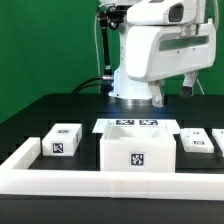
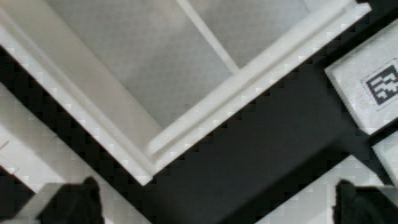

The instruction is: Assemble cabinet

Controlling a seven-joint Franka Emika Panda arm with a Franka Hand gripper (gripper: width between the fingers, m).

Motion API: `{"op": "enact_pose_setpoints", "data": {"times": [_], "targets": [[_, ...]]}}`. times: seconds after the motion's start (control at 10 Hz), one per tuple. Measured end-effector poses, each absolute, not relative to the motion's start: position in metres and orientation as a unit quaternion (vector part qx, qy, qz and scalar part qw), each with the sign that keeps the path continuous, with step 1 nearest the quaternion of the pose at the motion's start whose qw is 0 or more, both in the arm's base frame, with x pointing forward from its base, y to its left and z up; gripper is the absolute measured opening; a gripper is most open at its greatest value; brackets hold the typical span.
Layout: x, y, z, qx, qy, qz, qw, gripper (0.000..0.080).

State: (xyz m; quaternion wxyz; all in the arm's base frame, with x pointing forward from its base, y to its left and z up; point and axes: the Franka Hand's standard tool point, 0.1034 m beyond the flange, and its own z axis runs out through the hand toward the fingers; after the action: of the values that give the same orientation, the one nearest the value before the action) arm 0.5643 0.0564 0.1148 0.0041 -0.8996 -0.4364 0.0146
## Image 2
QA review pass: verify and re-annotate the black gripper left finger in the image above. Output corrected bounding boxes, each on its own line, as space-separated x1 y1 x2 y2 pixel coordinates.
37 177 104 224

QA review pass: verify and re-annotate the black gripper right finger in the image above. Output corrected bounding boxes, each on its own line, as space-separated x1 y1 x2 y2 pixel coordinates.
334 180 398 224

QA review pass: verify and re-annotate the white cabinet door panel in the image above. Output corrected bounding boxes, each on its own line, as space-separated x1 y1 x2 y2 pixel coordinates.
373 131 398 187
325 27 398 134

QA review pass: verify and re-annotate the white cabinet body box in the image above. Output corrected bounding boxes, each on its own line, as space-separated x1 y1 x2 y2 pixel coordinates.
0 0 371 182

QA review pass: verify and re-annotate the white U-shaped obstacle fence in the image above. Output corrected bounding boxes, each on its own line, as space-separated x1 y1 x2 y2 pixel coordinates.
0 84 151 224

